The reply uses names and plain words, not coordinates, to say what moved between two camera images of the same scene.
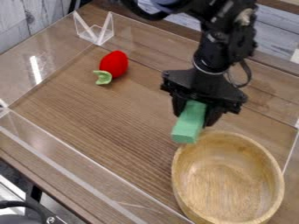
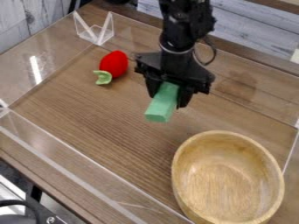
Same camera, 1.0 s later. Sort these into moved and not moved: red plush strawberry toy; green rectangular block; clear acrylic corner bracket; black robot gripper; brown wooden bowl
Moved: black robot gripper; green rectangular block
Not moved: clear acrylic corner bracket; red plush strawberry toy; brown wooden bowl
